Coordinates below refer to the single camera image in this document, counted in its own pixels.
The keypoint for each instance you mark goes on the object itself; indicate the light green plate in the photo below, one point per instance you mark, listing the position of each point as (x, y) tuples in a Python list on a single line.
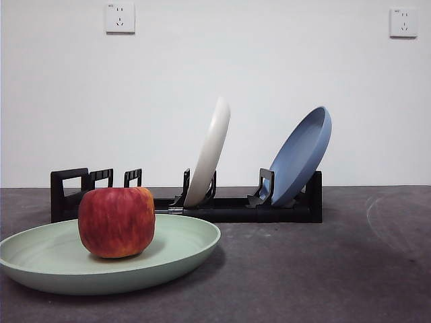
[(185, 242)]

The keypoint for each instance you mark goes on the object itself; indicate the red yellow apple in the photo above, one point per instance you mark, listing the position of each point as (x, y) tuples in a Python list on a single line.
[(116, 222)]

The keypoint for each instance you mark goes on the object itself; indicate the cream white plate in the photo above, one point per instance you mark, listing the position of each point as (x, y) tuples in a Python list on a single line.
[(211, 154)]

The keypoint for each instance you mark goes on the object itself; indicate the black plate rack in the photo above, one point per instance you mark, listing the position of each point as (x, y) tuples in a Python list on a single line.
[(235, 210)]

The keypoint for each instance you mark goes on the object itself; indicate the blue plate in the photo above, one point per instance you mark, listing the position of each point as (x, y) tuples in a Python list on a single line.
[(299, 158)]

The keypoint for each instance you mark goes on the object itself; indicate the white wall socket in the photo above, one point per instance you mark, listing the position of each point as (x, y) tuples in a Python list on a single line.
[(120, 17), (403, 22)]

